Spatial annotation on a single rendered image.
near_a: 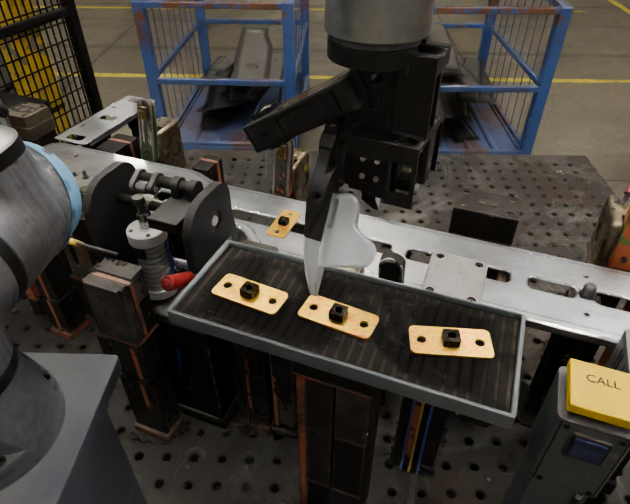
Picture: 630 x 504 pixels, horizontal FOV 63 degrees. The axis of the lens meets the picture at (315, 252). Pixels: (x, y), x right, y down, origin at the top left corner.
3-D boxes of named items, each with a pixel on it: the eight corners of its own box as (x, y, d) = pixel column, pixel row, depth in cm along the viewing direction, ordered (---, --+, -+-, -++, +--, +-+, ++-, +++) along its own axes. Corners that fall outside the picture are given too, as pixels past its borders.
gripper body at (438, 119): (408, 219, 40) (430, 63, 33) (309, 193, 43) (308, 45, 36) (435, 174, 46) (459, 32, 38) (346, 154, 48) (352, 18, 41)
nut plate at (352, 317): (380, 318, 56) (381, 310, 56) (367, 342, 54) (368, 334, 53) (311, 294, 59) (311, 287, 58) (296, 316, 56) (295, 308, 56)
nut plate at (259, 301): (289, 295, 59) (289, 287, 58) (273, 317, 56) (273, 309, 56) (228, 274, 62) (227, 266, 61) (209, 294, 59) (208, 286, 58)
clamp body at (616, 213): (593, 330, 117) (660, 194, 94) (595, 379, 106) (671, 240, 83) (543, 318, 120) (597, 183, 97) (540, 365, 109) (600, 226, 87)
